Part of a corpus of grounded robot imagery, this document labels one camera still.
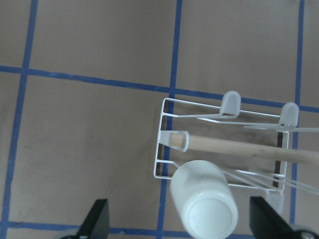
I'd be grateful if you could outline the white plastic cup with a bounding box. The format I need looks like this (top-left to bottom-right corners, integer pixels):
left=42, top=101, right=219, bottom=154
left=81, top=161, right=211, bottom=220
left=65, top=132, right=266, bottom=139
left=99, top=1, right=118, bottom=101
left=170, top=160, right=238, bottom=239

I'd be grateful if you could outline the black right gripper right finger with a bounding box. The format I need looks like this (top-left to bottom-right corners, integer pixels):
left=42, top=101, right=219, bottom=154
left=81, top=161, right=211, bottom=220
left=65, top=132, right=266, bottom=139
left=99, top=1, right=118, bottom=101
left=249, top=197, right=297, bottom=239

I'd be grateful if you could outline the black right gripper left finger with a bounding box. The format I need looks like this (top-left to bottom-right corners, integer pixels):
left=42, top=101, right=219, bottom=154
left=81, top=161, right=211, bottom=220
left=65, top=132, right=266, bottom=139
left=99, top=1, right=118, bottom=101
left=75, top=199, right=110, bottom=239

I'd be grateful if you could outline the white wire cup rack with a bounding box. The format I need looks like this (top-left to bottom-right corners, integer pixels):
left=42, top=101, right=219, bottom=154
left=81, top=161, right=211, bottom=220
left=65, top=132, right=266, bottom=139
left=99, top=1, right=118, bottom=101
left=157, top=91, right=319, bottom=211

